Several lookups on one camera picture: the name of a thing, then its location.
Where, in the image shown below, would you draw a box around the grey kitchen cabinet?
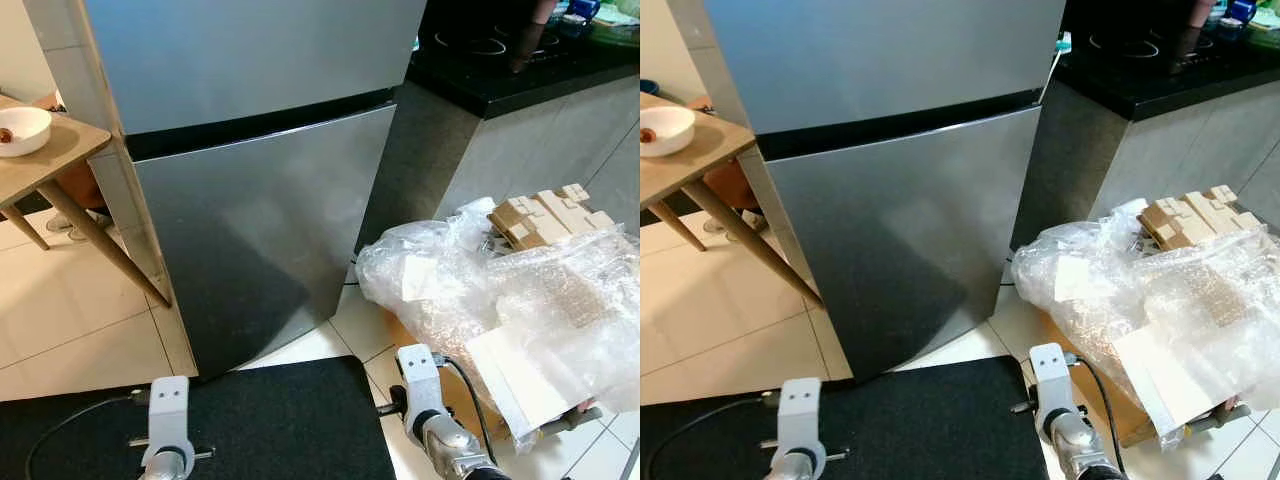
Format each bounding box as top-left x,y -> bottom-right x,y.
1008,72 -> 1280,251
352,72 -> 641,263

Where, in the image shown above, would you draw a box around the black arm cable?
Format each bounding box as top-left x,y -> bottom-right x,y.
438,356 -> 498,469
645,395 -> 781,480
24,393 -> 151,480
1065,352 -> 1129,476

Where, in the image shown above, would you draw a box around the black floor mat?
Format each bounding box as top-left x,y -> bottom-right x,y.
0,356 -> 398,480
640,356 -> 1051,480

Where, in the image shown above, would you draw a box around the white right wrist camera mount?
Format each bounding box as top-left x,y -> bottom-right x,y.
1028,342 -> 1076,436
396,344 -> 448,441

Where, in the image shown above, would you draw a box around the brown cardboard box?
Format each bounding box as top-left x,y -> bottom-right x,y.
1035,310 -> 1161,449
385,315 -> 511,441

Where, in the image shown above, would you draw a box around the silver fridge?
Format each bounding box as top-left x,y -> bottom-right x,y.
700,0 -> 1069,383
78,0 -> 429,381

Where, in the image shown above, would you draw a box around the dark grey metal bar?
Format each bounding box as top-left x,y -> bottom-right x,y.
540,404 -> 605,435
1195,402 -> 1253,433

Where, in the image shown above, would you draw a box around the white bowl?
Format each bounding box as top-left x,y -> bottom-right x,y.
640,104 -> 697,159
0,106 -> 54,159

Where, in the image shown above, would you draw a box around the white flat board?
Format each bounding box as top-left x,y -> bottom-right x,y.
1110,325 -> 1231,446
465,325 -> 573,446

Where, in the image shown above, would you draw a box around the stacked cardboard pieces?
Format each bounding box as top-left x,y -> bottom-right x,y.
1137,184 -> 1266,251
486,183 -> 619,252

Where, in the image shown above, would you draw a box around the light wooden table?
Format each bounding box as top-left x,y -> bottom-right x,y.
0,93 -> 173,309
640,90 -> 826,309

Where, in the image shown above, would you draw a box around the clear bubble wrap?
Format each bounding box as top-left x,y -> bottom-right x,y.
355,196 -> 641,453
1010,198 -> 1280,453

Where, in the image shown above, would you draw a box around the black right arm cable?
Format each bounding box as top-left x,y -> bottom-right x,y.
1065,352 -> 1129,476
438,356 -> 498,469

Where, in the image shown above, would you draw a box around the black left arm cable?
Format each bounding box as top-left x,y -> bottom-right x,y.
645,395 -> 781,480
24,393 -> 151,480

